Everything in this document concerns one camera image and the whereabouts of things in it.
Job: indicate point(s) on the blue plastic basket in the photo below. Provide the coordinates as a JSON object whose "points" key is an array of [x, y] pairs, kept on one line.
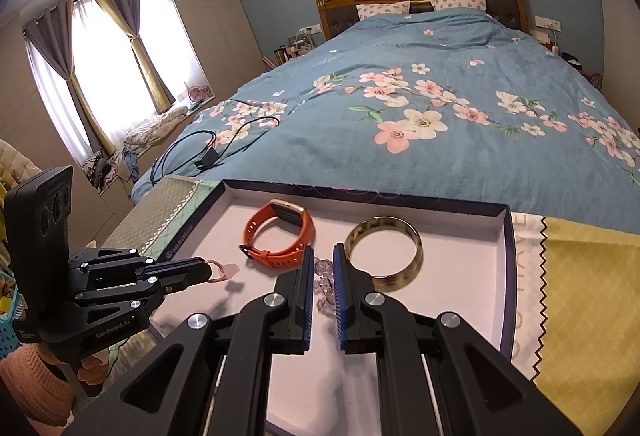
{"points": [[9, 316]]}

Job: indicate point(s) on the pile of clothes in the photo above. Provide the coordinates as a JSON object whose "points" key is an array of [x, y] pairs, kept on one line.
{"points": [[105, 168]]}

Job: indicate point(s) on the grey and yellow curtain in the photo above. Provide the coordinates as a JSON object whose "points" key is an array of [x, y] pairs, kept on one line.
{"points": [[145, 45], [50, 60]]}

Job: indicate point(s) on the yellow and white cloth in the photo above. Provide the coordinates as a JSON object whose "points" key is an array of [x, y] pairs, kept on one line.
{"points": [[585, 316]]}

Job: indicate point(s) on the person's left hand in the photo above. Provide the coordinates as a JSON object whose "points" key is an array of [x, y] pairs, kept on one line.
{"points": [[91, 371]]}

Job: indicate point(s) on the blue floral quilt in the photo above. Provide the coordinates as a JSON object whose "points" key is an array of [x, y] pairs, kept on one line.
{"points": [[425, 150]]}

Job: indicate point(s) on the person's left forearm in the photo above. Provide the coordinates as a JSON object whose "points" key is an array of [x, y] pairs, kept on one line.
{"points": [[35, 381]]}

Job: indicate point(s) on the orange smartwatch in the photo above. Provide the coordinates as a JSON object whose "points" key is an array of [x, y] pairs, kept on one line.
{"points": [[272, 257]]}

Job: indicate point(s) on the folded cream blanket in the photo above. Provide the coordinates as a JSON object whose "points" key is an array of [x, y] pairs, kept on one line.
{"points": [[155, 128]]}

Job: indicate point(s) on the tortoiseshell bangle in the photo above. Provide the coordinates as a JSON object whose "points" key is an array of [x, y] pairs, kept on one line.
{"points": [[400, 283]]}

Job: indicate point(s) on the spotted white pillow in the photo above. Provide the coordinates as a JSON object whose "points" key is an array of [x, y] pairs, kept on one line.
{"points": [[382, 10], [457, 3]]}

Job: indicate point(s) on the white wall switch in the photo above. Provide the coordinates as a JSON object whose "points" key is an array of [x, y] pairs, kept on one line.
{"points": [[547, 21]]}

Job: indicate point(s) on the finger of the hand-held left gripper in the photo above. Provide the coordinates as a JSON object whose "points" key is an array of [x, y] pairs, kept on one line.
{"points": [[175, 267], [150, 291]]}

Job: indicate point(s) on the white shallow tray box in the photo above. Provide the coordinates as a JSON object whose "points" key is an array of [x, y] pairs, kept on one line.
{"points": [[450, 276]]}

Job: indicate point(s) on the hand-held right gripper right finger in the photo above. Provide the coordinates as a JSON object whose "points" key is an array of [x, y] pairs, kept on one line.
{"points": [[340, 298]]}

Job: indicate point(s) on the green patterned mat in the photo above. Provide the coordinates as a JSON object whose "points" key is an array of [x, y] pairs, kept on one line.
{"points": [[165, 211]]}

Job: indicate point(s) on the small pink fan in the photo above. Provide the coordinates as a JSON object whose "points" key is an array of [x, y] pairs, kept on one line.
{"points": [[196, 94]]}

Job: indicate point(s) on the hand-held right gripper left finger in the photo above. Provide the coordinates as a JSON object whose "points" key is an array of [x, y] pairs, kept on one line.
{"points": [[307, 298]]}

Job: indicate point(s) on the cluttered bedside table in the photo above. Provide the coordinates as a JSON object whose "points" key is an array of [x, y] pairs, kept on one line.
{"points": [[297, 48]]}

